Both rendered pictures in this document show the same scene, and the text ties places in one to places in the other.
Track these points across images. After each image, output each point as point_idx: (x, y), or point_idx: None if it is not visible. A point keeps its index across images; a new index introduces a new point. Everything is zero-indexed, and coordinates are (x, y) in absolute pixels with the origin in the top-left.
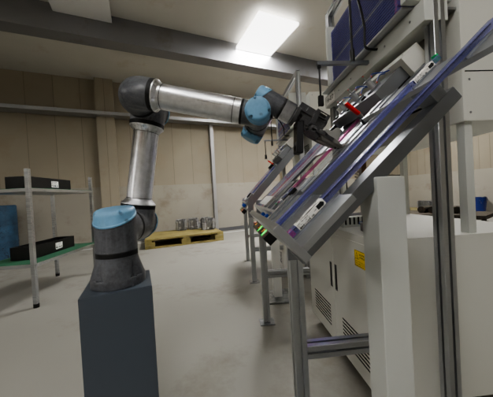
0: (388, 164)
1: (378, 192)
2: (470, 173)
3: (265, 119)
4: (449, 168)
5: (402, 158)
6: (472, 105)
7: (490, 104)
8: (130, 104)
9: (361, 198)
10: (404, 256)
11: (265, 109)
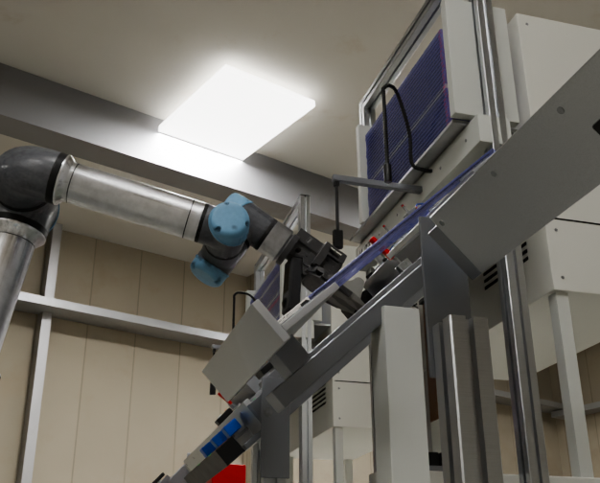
0: (400, 293)
1: (385, 324)
2: (573, 374)
3: (241, 236)
4: (530, 354)
5: (418, 289)
6: (564, 268)
7: (590, 270)
8: (16, 185)
9: (364, 331)
10: (420, 412)
11: (242, 222)
